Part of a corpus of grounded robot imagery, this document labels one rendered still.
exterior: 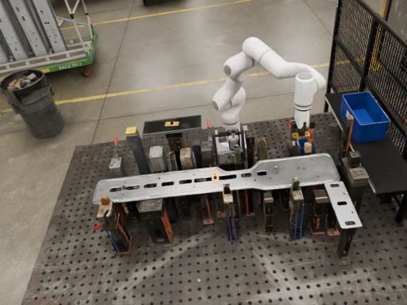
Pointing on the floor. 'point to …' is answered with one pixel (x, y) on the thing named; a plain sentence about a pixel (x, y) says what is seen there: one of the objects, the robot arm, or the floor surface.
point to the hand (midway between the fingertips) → (301, 131)
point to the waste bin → (33, 101)
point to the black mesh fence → (369, 67)
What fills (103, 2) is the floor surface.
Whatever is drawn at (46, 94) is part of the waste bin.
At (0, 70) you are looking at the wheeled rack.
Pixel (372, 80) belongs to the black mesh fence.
